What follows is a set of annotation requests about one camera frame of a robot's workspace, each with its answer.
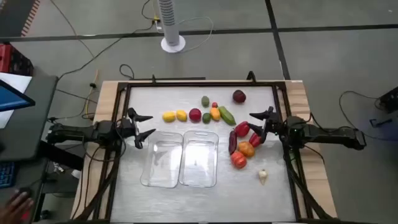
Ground white paper sheet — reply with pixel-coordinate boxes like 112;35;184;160
0;72;33;129

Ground clear plastic bin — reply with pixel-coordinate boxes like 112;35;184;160
139;131;184;189
178;129;220;189

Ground dark grey desk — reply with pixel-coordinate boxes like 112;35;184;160
0;67;59;162

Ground long black floor cable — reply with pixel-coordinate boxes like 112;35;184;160
57;0;156;82

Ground red-orange ribbed pumpkin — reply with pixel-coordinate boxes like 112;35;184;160
230;151;248;170

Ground red and black crate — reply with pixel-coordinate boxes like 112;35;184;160
0;43;34;77

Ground yellow cable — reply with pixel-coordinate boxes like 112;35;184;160
83;90;94;119

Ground white garlic bulb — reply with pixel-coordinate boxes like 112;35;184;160
258;169;269;186

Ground white tower fan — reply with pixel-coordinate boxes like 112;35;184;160
156;0;187;54

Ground orange round tomato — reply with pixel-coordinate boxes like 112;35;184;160
238;141;256;158

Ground black looped floor cable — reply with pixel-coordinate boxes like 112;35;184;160
338;90;382;141

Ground black mat with orange edge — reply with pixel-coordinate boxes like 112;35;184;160
0;0;41;37

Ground black metal table frame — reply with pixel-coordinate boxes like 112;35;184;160
93;79;336;224

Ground purple eggplant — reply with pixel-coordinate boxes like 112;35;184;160
228;129;238;156

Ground blue-lit keyboard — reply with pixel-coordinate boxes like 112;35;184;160
0;161;16;190

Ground blue laptop screen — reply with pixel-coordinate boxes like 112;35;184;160
0;79;36;113

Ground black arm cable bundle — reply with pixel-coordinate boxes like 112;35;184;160
71;136;127;220
281;136;332;220

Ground person's hand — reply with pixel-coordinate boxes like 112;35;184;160
0;190;35;224

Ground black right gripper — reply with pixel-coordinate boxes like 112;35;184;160
247;106;287;144

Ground yellow lemon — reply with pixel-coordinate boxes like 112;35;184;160
175;109;188;123
162;111;177;123

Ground small black floor tool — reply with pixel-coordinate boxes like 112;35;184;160
369;118;393;128

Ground green cucumber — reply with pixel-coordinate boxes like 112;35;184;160
218;105;237;126

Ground red bell pepper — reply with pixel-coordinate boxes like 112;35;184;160
234;121;251;138
248;132;262;148

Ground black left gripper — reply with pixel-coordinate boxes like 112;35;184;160
119;107;157;150

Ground short black coiled cable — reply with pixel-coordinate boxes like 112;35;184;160
119;63;135;80

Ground dark red apple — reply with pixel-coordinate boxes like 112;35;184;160
232;89;247;104

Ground black computer mouse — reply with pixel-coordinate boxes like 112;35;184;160
17;186;32;198

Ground black equipment box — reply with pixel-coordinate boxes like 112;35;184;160
378;86;398;113

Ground white fan cable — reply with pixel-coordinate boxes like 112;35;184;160
177;16;215;53

